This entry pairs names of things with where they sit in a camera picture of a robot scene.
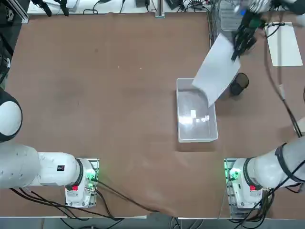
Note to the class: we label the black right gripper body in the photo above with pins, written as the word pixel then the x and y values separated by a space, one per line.
pixel 249 26

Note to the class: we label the white A4 paper sheet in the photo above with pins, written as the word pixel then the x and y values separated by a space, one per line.
pixel 216 71

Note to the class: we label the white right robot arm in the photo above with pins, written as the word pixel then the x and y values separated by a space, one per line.
pixel 262 167

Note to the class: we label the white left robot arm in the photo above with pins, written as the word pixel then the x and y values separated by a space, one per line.
pixel 23 164

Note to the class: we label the silver mesh file organizer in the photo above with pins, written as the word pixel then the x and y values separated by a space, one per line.
pixel 226 21

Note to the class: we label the white clipboard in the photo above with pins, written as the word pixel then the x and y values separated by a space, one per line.
pixel 284 47

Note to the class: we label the black mesh pen cup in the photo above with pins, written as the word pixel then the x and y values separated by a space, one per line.
pixel 239 83

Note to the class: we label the translucent plastic bin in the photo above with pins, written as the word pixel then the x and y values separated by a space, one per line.
pixel 195 112

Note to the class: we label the aluminium frame post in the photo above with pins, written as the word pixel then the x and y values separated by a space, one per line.
pixel 159 9

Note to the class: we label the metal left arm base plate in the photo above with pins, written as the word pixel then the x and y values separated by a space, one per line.
pixel 95 164

